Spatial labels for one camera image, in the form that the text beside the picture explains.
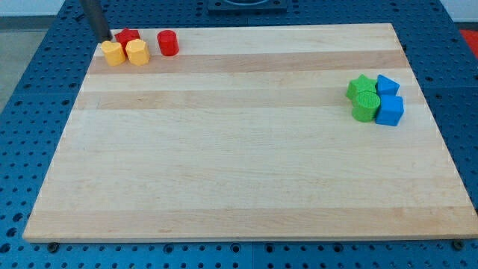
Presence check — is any yellow heart block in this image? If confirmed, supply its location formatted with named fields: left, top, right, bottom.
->
left=101, top=40, right=126, bottom=67

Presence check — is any light wooden board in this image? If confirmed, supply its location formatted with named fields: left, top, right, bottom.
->
left=23, top=23, right=477, bottom=243

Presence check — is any red cylinder block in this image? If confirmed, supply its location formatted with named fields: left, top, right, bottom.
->
left=157, top=30, right=179, bottom=56

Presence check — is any green cylinder block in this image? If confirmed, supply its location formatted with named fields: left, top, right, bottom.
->
left=352, top=91, right=381, bottom=123

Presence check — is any green star block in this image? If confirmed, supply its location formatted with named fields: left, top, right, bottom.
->
left=346, top=74, right=377, bottom=100

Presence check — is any yellow hexagon block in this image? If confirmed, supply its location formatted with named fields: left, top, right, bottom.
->
left=125, top=39, right=150, bottom=66

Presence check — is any red star block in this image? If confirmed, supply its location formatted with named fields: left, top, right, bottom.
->
left=114, top=28, right=140, bottom=50

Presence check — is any blue triangle block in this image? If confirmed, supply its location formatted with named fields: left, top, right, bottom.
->
left=376, top=75, right=400, bottom=96

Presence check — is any blue cube block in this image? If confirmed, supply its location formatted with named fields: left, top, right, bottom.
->
left=376, top=95, right=404, bottom=126

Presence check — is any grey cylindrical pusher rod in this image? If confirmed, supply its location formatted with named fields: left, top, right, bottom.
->
left=79, top=0, right=112, bottom=43

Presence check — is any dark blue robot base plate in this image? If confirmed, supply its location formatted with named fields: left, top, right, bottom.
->
left=207, top=0, right=288, bottom=13

